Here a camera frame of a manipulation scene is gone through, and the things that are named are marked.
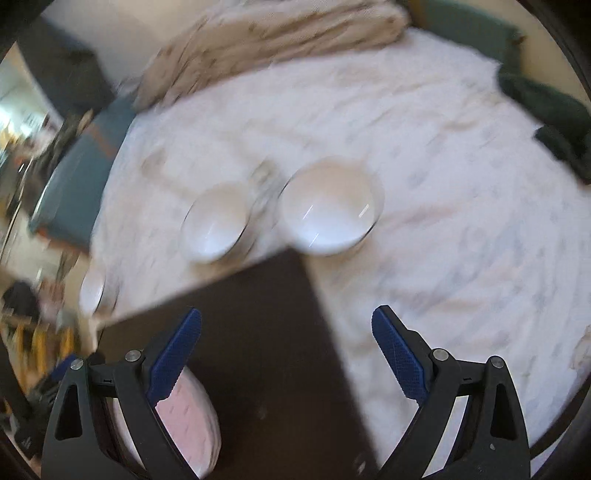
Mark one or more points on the beige printed quilt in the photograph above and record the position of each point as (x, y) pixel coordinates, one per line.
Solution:
(277, 41)

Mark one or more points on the dark blue hanging cloth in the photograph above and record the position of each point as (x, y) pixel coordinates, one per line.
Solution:
(69, 69)

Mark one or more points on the dark brown board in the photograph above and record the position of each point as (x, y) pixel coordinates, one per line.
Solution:
(268, 346)

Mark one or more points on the teal bed frame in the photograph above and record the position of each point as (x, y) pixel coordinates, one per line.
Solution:
(78, 184)

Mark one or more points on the white bowl with dark rim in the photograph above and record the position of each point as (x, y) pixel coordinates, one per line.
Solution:
(92, 290)
(330, 207)
(214, 221)

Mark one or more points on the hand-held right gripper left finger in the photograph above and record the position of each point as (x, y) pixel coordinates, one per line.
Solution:
(178, 355)

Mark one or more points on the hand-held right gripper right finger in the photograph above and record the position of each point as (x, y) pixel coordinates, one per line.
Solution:
(399, 355)

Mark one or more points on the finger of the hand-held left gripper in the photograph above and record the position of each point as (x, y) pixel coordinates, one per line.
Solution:
(62, 362)

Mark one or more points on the dark green cloth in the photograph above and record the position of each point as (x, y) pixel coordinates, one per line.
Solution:
(554, 124)

